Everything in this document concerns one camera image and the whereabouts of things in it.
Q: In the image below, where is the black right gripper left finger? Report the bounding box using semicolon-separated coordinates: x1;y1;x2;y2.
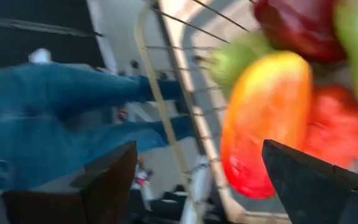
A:
1;140;139;224

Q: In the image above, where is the person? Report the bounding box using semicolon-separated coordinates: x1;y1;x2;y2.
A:
0;48;198;192

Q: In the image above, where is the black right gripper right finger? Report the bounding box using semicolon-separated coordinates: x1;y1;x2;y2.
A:
261;139;358;224

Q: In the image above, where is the red and orange mango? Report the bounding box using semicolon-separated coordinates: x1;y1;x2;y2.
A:
220;50;313;200

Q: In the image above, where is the bright green pear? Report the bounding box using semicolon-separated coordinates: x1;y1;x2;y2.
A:
209;30;275;100

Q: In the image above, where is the small orange pumpkin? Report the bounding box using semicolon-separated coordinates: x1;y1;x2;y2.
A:
301;86;358;169

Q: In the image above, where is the gold wire basket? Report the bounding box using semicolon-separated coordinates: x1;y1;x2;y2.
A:
134;0;358;224

